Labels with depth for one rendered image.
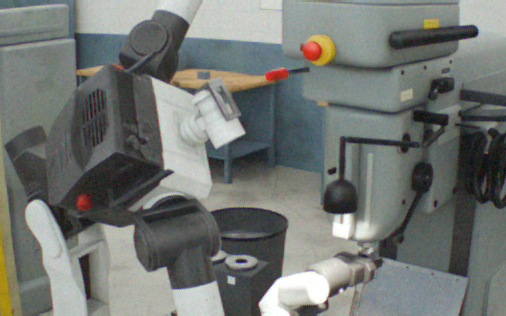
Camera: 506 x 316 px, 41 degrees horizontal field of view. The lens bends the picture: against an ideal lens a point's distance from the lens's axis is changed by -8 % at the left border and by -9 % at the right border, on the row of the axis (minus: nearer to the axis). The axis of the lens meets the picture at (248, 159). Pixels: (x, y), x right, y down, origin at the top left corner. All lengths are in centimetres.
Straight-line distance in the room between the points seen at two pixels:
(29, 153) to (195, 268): 53
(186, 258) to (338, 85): 49
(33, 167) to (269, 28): 548
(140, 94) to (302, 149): 557
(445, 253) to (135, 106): 105
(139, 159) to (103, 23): 739
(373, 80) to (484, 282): 85
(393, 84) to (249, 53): 573
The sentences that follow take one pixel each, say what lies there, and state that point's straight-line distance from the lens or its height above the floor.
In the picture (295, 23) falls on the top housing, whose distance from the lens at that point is 146.
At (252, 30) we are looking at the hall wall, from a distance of 712.
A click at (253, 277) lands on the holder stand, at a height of 111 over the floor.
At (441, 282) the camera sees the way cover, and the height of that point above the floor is 106.
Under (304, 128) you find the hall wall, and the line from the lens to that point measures 689.
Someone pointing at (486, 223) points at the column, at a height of 125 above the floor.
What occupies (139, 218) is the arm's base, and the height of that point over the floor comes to 146.
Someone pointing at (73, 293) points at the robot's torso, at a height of 117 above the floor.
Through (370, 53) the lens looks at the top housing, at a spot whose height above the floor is 176.
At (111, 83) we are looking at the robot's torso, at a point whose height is 171.
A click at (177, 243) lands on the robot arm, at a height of 142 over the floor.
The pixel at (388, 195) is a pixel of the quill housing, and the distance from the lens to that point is 158.
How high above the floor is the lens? 192
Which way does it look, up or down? 15 degrees down
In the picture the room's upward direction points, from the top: straight up
